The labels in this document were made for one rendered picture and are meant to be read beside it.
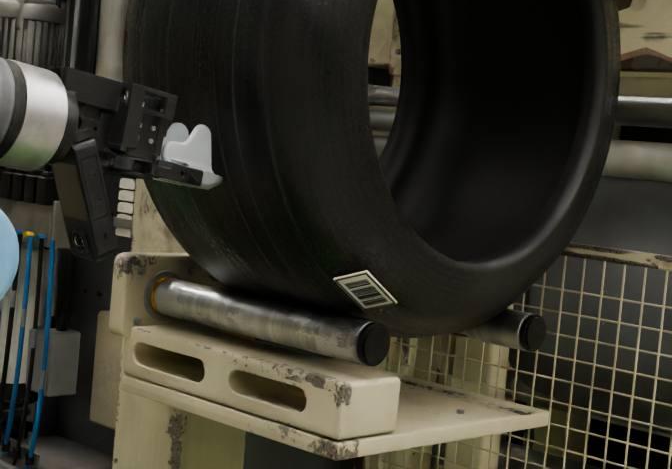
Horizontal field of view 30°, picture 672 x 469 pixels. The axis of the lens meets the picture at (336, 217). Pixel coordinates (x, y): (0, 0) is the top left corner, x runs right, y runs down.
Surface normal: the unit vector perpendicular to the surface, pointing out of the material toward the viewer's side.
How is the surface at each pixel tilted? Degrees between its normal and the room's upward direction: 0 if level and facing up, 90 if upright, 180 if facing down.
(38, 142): 118
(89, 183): 92
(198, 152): 91
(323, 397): 90
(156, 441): 90
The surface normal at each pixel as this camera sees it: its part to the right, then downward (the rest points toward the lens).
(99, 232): 0.71, 0.14
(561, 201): -0.47, -0.65
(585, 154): -0.61, -0.38
